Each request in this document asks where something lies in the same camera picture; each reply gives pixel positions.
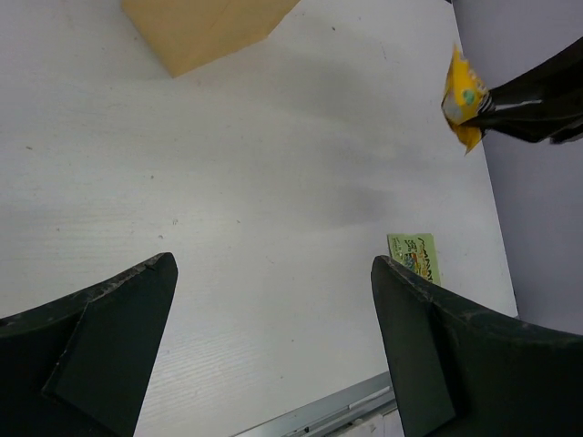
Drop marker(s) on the aluminium table front rail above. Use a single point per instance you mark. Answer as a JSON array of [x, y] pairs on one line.
[[334, 412]]

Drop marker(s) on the brown paper bag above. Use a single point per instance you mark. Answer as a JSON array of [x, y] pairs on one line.
[[185, 35]]

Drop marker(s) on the right green Himalaya sachet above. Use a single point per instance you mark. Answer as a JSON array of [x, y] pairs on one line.
[[417, 253]]

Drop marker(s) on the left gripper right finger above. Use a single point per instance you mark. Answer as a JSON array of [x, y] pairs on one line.
[[461, 369]]

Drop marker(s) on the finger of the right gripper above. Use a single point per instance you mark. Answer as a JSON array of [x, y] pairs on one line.
[[558, 122]]

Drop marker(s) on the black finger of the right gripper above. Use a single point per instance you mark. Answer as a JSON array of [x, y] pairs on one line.
[[555, 77]]

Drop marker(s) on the yellow M&M candy pack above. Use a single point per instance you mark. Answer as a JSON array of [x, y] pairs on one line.
[[465, 97]]

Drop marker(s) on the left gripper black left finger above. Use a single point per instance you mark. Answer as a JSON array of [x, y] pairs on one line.
[[80, 365]]

